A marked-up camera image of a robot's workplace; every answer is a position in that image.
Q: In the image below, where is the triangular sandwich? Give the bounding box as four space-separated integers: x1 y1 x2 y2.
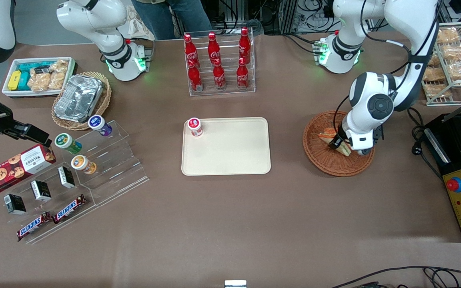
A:
318 128 353 157

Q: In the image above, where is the brown wicker basket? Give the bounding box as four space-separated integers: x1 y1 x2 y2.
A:
303 111 375 177

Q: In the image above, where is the aluminium foil tray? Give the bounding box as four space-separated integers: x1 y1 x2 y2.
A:
54 75 104 123

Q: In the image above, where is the light wicker basket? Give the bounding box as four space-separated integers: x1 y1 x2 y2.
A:
52 72 112 131

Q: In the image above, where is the beige serving tray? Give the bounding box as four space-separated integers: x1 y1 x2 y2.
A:
181 117 271 176

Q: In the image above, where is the green yogurt bottle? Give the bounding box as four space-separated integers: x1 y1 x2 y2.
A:
54 133 83 155

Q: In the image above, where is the white plastic bin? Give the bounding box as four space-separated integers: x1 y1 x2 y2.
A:
2 57 78 99

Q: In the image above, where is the red Walkers shortbread box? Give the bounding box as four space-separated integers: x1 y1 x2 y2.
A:
0 144 57 195

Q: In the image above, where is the yellow snack box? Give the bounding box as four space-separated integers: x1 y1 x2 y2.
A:
8 70 22 91

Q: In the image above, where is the teal snack box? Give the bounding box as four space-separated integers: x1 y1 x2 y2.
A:
18 61 51 74
16 73 32 91

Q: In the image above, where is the small black carton box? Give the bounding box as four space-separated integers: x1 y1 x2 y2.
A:
30 180 52 202
4 194 27 216
57 166 76 189

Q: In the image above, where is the orange yogurt bottle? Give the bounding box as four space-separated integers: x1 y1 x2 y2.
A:
71 155 97 175

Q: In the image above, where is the clear bag of cookies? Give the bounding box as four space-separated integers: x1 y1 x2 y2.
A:
48 59 70 91
28 72 52 92

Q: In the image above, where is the purple yogurt bottle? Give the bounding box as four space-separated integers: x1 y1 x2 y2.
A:
88 115 113 137

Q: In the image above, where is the clear acrylic tiered stand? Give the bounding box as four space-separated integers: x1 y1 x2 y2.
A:
56 120 150 207
0 156 97 245

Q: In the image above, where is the Snickers chocolate bar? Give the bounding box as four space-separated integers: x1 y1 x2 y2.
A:
53 194 87 224
16 211 52 241

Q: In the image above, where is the red Coca-Cola bottle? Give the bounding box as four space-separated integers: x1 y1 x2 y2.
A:
212 59 226 91
236 58 250 89
208 32 221 64
239 27 252 64
184 34 199 66
187 59 204 92

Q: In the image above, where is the clear acrylic bottle rack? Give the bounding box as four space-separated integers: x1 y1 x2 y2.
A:
183 29 256 97

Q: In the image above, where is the red yogurt bottle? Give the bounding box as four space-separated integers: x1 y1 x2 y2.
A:
187 117 204 138

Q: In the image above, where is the person in blue jeans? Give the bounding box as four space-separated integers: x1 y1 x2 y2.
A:
130 0 214 40

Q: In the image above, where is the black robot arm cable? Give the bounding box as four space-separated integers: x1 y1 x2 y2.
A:
333 0 443 138

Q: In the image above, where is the black power cable with plug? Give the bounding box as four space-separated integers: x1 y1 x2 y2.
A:
408 107 429 157

